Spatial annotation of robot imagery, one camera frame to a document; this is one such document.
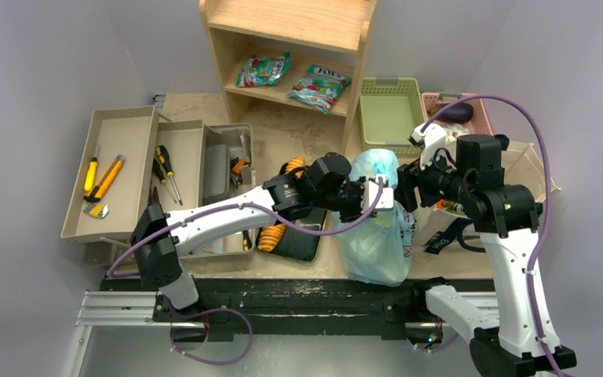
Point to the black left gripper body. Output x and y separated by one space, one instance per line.
347 200

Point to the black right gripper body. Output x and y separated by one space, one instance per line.
407 186

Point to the light blue plastic grocery bag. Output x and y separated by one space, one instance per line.
378 250

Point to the white garlic bulb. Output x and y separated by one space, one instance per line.
455 130

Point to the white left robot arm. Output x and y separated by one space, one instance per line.
162 238

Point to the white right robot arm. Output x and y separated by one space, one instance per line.
521 340

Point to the orange snack packet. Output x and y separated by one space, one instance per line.
449 206

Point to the black rectangular tray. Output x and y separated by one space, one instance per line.
299 246

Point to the green plastic basket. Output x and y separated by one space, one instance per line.
389 110

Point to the pink plastic basket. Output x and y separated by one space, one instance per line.
479 124

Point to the purple eggplant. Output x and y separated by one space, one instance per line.
460 113

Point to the orange spiral bread loaf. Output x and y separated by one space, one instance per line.
269 237

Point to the stubby black yellow screwdriver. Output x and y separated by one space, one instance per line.
247 242

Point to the beige canvas tote bag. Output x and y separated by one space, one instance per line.
437 229

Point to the right candy bag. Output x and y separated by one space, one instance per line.
319 87

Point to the candy bag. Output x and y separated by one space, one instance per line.
319 87
263 71

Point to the orange hex key holder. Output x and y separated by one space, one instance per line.
236 166

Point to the grey open toolbox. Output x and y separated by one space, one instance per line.
226 156

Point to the wooden shelf unit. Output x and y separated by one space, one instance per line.
331 34

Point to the left candy bag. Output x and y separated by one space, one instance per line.
263 71

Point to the beige toolbox tray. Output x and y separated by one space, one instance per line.
134 134

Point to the yellow utility knife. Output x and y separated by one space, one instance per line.
93 208

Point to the small yellow screwdriver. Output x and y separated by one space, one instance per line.
91 171

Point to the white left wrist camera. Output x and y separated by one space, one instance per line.
378 195

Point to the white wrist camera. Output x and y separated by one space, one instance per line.
378 195
429 138

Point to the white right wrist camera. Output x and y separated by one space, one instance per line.
429 138

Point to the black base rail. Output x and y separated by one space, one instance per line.
231 306

